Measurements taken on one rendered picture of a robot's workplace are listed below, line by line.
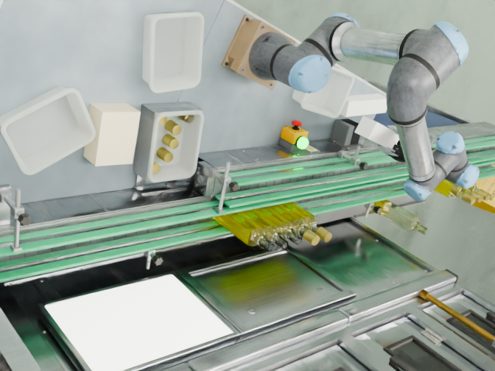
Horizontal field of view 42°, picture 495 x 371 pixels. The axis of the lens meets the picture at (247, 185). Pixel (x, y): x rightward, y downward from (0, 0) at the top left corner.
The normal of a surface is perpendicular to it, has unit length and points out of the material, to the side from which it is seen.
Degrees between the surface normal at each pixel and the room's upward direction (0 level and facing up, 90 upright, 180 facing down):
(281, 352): 90
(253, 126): 0
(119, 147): 0
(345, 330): 90
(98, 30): 0
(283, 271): 90
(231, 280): 90
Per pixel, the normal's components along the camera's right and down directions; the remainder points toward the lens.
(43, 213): 0.18, -0.90
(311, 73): 0.50, 0.50
